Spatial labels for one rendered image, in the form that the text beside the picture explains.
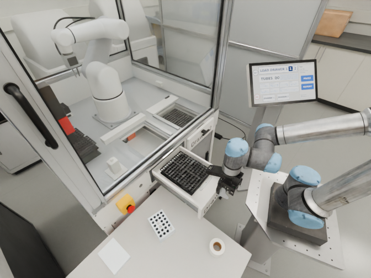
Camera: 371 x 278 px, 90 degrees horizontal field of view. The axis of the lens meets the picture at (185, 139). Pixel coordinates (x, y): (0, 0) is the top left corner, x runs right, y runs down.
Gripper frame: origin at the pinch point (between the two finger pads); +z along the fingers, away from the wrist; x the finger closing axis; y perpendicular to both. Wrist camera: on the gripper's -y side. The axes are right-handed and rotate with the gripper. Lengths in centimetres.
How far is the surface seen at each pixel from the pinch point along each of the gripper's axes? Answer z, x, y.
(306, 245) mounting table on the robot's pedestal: 14.4, 9.4, 43.2
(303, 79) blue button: -19, 106, 3
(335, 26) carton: -13, 318, -8
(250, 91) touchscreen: -14, 74, -22
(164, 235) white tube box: 10.7, -30.1, -10.8
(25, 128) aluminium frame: -53, -46, -35
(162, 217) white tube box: 10.7, -24.8, -17.4
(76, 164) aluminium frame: -34, -41, -36
